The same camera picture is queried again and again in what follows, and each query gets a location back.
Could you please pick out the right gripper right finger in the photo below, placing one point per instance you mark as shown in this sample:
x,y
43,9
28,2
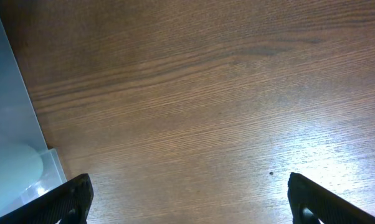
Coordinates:
x,y
312,203

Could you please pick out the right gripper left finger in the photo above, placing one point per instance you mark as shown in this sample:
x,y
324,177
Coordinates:
x,y
67,203

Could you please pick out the clear plastic storage bin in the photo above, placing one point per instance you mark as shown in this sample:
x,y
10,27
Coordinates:
x,y
28,168

